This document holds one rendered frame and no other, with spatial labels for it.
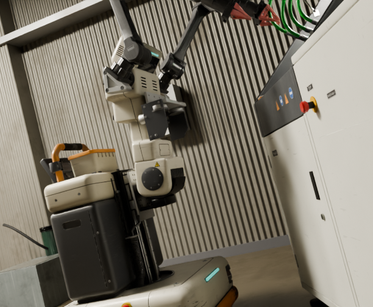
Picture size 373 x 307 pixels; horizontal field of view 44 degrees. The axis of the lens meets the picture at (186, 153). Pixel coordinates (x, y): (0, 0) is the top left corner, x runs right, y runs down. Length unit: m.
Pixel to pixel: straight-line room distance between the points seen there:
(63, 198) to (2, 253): 3.10
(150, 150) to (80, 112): 2.49
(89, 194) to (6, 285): 2.12
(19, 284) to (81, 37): 2.23
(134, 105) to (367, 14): 1.27
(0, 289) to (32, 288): 0.30
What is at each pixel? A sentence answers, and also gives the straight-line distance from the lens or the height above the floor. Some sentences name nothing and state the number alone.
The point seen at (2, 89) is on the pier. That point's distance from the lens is 4.79.
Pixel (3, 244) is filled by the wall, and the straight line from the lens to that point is 5.11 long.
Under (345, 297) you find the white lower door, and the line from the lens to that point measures 1.74.
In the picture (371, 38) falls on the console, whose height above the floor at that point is 0.86.
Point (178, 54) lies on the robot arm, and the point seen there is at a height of 1.30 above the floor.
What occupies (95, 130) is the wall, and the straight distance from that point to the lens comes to 4.40.
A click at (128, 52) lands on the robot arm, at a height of 1.24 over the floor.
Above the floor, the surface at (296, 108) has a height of 0.82.
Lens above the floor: 0.66
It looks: 4 degrees up
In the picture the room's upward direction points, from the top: 14 degrees counter-clockwise
